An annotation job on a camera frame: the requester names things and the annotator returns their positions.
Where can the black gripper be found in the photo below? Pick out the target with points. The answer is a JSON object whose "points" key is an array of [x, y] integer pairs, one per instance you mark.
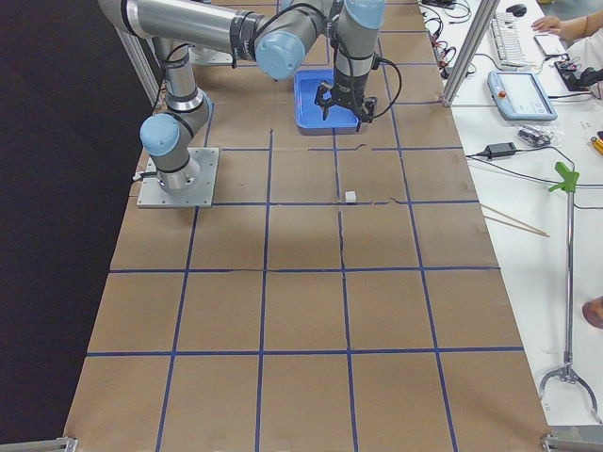
{"points": [[340, 92]]}

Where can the blue plastic tray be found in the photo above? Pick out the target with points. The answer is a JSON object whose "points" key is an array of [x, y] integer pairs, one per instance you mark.
{"points": [[309, 115]]}

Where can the black power adapter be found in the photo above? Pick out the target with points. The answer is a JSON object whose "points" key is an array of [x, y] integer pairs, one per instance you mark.
{"points": [[498, 150]]}

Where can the brown paper table cover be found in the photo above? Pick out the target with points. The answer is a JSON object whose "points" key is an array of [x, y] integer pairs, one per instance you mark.
{"points": [[283, 319]]}

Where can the blue teach pendant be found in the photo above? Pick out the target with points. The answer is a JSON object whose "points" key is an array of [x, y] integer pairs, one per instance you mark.
{"points": [[519, 96]]}

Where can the white keyboard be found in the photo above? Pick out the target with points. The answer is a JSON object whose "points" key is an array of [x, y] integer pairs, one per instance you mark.
{"points": [[505, 35]]}

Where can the wooden chopsticks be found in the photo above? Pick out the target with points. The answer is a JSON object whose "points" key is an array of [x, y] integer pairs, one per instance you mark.
{"points": [[495, 215]]}

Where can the aluminium frame post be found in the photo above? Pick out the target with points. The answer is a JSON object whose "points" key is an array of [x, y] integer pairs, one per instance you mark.
{"points": [[481, 19]]}

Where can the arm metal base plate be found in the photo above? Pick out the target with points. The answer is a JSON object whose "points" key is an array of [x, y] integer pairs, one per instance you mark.
{"points": [[189, 187]]}

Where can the green handled reach grabber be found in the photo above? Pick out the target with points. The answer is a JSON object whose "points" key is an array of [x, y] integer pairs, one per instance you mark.
{"points": [[566, 373]]}

